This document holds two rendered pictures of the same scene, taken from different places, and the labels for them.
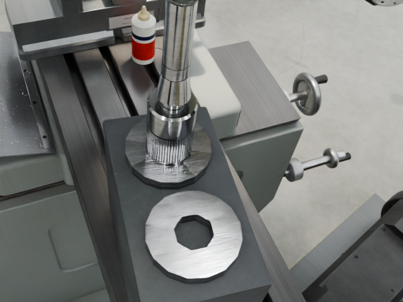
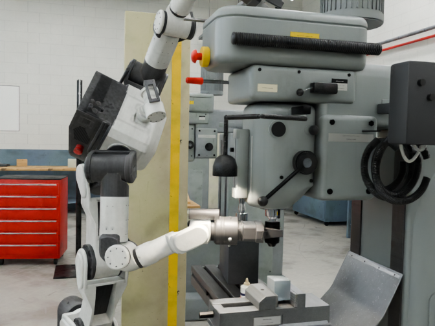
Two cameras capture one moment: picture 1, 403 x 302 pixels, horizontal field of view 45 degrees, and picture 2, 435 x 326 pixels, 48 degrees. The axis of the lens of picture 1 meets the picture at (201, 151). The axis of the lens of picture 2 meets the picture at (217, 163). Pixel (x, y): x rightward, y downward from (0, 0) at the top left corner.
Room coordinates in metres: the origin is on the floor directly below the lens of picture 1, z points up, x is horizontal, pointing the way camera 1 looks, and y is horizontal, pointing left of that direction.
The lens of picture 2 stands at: (2.18, 0.45, 1.52)
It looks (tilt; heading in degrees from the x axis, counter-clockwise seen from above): 3 degrees down; 195
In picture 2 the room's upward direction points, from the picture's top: 1 degrees clockwise
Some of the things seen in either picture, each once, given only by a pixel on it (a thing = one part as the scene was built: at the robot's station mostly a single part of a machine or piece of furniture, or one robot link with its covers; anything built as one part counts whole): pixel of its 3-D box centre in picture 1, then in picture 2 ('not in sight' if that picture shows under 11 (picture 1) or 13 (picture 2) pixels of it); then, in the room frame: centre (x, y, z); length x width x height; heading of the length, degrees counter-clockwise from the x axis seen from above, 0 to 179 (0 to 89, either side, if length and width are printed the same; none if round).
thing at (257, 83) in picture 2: not in sight; (289, 88); (0.64, 0.25, 1.68); 0.34 x 0.24 x 0.10; 121
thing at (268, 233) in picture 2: not in sight; (272, 233); (0.69, 0.22, 1.23); 0.06 x 0.02 x 0.03; 106
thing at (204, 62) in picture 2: not in sight; (204, 56); (0.78, 0.01, 1.76); 0.06 x 0.02 x 0.06; 31
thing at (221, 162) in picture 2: not in sight; (224, 165); (0.81, 0.09, 1.44); 0.07 x 0.07 x 0.06
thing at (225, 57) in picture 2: not in sight; (281, 45); (0.65, 0.23, 1.81); 0.47 x 0.26 x 0.16; 121
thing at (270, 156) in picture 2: not in sight; (276, 155); (0.66, 0.22, 1.47); 0.21 x 0.19 x 0.32; 31
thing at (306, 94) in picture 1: (294, 97); not in sight; (0.91, -0.22, 0.66); 0.16 x 0.12 x 0.12; 121
